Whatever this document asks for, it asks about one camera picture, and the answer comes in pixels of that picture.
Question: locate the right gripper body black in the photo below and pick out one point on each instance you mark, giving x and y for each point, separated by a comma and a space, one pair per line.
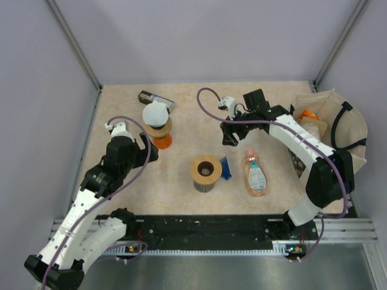
245, 128

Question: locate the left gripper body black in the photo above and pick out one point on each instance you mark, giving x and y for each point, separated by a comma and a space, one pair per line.
136, 159

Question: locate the wooden ring dripper holder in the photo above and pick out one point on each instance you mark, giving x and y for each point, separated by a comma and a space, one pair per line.
160, 132

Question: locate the white paper coffee filter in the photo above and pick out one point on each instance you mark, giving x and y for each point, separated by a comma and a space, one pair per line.
155, 114

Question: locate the blue cone dripper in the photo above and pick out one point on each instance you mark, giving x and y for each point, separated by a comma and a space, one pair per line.
225, 174

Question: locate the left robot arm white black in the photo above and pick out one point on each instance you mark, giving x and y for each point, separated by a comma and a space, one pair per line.
64, 261

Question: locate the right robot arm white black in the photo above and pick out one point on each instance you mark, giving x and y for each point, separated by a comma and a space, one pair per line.
329, 171

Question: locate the orange glass carafe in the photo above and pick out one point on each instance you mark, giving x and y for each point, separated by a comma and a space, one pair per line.
162, 143

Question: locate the orange capped bottle in bag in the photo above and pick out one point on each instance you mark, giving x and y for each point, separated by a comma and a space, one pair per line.
308, 114

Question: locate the black rectangular box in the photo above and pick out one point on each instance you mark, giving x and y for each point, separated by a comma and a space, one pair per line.
146, 98

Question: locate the orange soap bottle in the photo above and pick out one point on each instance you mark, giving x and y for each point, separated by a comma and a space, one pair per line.
254, 176

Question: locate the glass flask carafe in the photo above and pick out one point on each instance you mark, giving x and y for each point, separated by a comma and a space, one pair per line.
203, 188

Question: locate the beige tote bag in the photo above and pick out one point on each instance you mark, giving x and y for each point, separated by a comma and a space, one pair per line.
347, 127

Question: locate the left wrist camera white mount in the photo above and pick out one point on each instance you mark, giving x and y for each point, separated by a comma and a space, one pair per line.
120, 129

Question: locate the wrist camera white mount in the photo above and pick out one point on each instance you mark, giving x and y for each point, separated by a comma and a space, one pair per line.
120, 129
228, 104

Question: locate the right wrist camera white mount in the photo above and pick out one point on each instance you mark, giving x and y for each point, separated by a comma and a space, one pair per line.
228, 104

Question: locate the right aluminium frame post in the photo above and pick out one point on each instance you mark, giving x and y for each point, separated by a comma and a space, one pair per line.
350, 25

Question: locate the aluminium frame post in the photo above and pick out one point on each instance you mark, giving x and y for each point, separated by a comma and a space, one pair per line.
350, 25
73, 43

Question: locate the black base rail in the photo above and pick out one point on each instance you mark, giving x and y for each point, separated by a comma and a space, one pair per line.
216, 232

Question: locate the grey cable duct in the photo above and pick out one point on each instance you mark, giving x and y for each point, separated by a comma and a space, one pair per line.
280, 248

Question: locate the left aluminium frame post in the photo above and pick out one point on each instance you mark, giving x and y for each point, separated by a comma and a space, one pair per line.
73, 43

